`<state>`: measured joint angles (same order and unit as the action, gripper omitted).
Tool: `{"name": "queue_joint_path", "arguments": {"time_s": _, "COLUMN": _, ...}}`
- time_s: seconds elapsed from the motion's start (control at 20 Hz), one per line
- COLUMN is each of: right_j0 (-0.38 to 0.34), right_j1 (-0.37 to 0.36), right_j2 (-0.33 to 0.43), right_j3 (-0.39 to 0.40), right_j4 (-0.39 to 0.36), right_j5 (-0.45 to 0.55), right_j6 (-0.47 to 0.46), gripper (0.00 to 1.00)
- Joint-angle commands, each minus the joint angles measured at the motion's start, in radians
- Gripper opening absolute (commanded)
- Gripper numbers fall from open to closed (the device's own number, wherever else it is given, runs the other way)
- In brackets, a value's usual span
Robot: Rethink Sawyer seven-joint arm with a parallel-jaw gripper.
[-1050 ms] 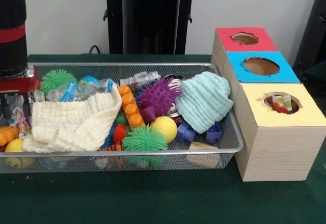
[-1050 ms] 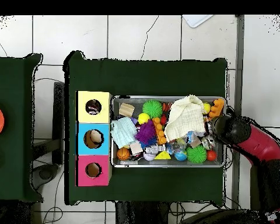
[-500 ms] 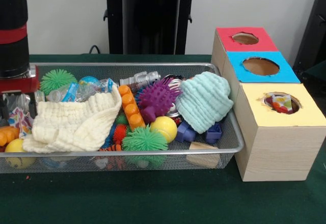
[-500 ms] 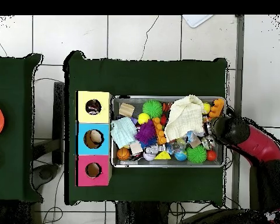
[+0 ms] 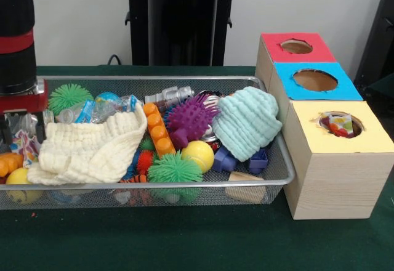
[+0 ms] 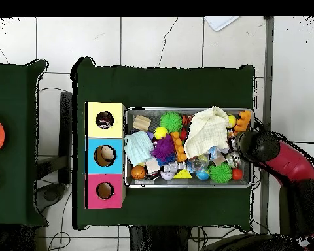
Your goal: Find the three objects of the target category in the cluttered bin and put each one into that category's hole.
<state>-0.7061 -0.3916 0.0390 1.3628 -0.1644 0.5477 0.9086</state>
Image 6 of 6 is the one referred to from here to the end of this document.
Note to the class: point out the wooden box with three holes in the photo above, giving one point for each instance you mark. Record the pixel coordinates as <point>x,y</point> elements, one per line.
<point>104,130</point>

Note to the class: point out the orange toy building brick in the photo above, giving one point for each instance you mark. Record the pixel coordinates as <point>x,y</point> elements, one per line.
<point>178,149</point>
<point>242,121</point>

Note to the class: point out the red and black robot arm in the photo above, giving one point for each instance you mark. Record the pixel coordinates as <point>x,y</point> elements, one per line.
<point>290,162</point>

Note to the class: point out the dark green table cloth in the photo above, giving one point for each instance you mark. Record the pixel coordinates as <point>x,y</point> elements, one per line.
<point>159,86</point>
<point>15,104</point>

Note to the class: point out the white tray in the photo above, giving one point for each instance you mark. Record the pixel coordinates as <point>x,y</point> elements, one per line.
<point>219,22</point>

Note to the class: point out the mint green knitted cloth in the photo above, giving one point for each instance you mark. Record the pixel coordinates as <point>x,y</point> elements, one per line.
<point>138,147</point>

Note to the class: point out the grey metal bar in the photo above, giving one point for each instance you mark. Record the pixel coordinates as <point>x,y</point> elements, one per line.
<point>268,52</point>

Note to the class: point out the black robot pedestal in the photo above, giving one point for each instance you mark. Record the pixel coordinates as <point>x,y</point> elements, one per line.
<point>157,240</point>

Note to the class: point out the green spiky rubber ball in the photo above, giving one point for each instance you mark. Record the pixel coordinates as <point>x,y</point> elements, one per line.
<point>220,172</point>
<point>171,122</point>

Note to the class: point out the yellow plastic ball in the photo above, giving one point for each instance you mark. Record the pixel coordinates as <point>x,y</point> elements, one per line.
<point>161,133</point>

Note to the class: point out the cream knitted cloth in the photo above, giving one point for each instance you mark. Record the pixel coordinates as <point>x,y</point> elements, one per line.
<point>206,133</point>

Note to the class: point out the plain wooden wedge block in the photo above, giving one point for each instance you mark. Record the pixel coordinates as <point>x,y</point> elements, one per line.
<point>142,123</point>

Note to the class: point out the purple spiky rubber toy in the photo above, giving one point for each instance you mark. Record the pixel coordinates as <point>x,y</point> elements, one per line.
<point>163,149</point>

